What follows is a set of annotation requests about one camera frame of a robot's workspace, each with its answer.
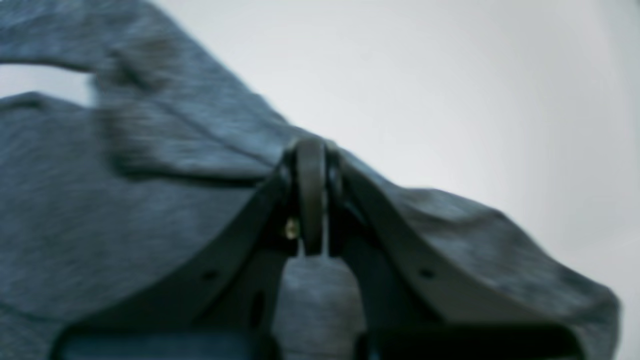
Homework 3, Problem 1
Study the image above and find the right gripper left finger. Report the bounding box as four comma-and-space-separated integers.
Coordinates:
50, 137, 327, 360

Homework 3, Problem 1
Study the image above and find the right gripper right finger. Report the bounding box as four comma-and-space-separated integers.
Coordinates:
325, 147, 585, 360

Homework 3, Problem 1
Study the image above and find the grey t-shirt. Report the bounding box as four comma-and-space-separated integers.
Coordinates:
0, 0, 621, 360

